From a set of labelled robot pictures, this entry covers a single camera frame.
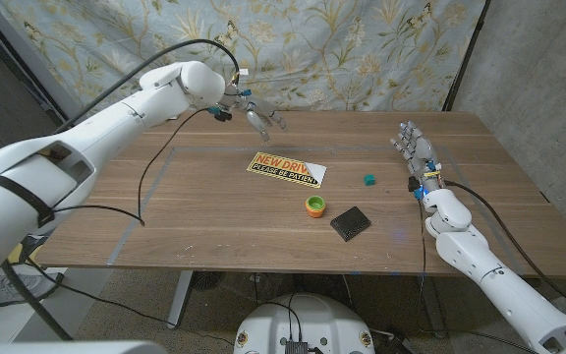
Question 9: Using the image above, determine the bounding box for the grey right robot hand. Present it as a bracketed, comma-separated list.
[389, 120, 445, 194]

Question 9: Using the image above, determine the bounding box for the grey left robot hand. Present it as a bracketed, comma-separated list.
[216, 87, 289, 146]

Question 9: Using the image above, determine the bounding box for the yellow bumper sticker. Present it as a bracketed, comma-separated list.
[246, 151, 328, 190]

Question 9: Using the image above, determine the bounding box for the orange cup green inside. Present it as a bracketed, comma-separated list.
[305, 195, 327, 219]

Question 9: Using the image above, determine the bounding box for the black square textured pad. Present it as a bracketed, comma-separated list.
[329, 206, 372, 243]

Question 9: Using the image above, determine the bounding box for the black backdrop stand pole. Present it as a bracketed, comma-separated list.
[442, 0, 490, 112]

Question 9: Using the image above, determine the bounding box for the floral printed backdrop cloth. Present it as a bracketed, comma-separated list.
[0, 0, 488, 144]

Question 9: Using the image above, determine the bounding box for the grey metal table leg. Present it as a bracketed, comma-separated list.
[166, 269, 194, 329]
[418, 274, 449, 339]

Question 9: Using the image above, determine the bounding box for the black power adapter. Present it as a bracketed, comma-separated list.
[370, 327, 420, 354]

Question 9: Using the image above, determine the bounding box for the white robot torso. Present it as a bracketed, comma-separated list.
[233, 293, 376, 354]

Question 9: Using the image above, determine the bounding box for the grey sneaker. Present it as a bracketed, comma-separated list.
[0, 265, 66, 307]

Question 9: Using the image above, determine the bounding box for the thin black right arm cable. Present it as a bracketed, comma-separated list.
[416, 196, 427, 319]

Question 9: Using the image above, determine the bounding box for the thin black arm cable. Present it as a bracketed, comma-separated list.
[416, 196, 427, 319]
[51, 108, 210, 227]

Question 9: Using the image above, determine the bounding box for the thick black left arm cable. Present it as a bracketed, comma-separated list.
[0, 37, 242, 341]

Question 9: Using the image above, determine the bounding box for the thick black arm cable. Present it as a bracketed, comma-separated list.
[0, 37, 242, 341]
[443, 179, 566, 315]

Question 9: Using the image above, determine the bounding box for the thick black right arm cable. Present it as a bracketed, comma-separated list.
[443, 179, 566, 315]

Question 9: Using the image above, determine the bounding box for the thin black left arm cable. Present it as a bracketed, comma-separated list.
[51, 108, 210, 227]

